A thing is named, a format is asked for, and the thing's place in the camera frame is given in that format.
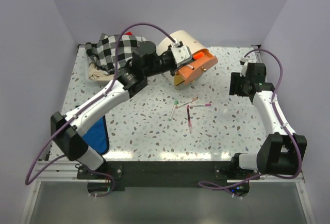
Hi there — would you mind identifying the green capped acrylic marker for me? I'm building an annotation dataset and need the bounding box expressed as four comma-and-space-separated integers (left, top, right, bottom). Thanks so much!
168, 100, 178, 121

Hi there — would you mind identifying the yellow drawer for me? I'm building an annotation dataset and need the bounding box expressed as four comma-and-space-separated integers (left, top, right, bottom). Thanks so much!
173, 75, 185, 86

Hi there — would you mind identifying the aluminium frame rail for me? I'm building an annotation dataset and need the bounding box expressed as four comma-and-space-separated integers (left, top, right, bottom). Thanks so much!
19, 154, 83, 224

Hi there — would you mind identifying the beige folded cloth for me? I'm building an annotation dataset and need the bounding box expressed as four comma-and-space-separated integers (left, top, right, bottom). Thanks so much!
87, 62, 113, 86

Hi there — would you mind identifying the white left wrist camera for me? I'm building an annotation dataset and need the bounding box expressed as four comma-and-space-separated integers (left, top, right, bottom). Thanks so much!
169, 41, 192, 68

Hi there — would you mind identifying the orange black highlighter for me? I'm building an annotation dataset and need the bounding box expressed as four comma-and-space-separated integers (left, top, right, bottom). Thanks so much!
193, 51, 205, 60

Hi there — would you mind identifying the blue cloth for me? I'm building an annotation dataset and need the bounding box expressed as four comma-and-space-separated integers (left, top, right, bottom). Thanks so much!
82, 116, 109, 155

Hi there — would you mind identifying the grey-green bottom drawer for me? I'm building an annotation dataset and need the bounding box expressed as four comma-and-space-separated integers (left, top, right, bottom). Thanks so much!
175, 82, 192, 90

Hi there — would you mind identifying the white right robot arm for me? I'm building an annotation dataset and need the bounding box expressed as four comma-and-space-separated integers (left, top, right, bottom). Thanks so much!
229, 60, 307, 179

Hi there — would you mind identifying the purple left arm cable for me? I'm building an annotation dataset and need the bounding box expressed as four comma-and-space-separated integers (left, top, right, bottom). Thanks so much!
25, 22, 181, 198

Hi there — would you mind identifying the round beige drawer organizer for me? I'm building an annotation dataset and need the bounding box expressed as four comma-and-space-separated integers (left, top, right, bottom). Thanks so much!
156, 29, 207, 90

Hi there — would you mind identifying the salmon top drawer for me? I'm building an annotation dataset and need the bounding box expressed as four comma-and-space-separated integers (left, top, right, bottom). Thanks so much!
176, 49, 218, 83

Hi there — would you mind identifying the black white checkered cloth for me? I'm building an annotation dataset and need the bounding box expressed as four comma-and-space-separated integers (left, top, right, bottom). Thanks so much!
85, 34, 146, 74

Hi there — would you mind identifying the blue capped white marker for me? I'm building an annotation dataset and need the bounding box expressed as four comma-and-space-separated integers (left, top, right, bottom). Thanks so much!
186, 65, 194, 70

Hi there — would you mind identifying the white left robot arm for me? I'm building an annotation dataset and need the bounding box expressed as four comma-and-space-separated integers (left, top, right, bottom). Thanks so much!
51, 41, 192, 179

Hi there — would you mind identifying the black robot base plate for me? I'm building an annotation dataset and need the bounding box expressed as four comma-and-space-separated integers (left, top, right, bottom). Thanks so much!
77, 161, 257, 193

